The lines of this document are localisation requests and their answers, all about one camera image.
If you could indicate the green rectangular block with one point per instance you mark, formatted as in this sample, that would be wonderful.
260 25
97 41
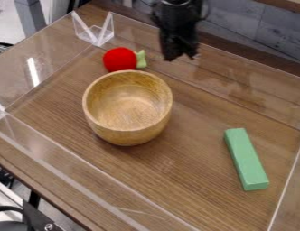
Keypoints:
248 164

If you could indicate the black metal stand base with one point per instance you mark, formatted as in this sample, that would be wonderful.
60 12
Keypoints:
21 217

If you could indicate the grey pillar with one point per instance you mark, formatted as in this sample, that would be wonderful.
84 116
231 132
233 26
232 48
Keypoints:
32 16

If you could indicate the clear acrylic tray enclosure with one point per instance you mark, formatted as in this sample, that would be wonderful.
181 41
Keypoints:
184 147

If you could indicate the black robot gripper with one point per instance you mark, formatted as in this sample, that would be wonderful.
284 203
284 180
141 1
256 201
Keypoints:
176 17

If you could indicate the clear acrylic corner bracket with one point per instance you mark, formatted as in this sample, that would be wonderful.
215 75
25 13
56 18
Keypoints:
94 34

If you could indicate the round wooden bowl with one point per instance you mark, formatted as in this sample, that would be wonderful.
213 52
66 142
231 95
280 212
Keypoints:
128 106

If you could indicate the red plush fruit green leaf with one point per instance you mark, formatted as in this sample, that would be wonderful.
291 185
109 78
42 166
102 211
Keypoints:
121 59

